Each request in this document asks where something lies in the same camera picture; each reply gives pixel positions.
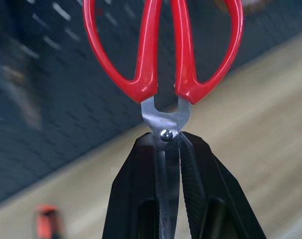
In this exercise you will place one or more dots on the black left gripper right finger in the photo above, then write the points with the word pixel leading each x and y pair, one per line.
pixel 215 194

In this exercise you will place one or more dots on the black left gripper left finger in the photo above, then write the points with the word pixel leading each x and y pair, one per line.
pixel 130 194

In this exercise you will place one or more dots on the dark blue pegboard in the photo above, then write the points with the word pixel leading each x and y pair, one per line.
pixel 66 87

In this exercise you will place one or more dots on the orange and black tool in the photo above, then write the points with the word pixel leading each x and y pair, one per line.
pixel 48 221

